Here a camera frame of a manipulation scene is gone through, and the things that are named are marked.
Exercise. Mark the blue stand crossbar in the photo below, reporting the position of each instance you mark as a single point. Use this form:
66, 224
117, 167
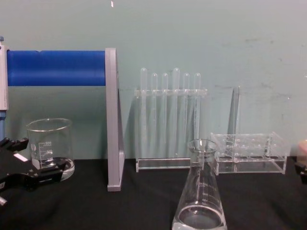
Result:
55, 68

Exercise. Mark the clear tapered plastic tube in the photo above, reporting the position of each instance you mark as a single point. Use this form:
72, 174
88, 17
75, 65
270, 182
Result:
235, 112

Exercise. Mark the clear acrylic dropper rack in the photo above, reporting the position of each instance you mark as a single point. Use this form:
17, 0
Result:
165, 165

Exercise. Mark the glass conical flask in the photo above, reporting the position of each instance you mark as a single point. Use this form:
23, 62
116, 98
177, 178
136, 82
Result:
200, 191

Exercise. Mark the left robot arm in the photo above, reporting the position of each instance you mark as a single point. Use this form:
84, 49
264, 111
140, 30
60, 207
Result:
2, 201

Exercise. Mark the clear acrylic tube rack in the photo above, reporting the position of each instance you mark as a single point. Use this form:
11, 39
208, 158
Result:
254, 159

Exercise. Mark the grey pipette stand frame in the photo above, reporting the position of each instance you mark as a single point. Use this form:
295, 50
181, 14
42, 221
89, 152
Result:
112, 119

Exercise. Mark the clear plastic dropper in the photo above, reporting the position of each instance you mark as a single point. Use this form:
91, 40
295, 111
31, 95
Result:
164, 82
154, 82
197, 82
176, 79
144, 79
186, 82

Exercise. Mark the black table cloth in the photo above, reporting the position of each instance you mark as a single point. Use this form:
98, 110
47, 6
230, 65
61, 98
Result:
134, 206

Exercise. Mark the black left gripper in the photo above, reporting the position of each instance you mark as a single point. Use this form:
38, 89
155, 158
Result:
12, 165

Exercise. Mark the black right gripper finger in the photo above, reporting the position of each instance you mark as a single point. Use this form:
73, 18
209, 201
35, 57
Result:
302, 172

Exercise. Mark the glass beaker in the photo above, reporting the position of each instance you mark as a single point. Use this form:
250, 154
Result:
51, 143

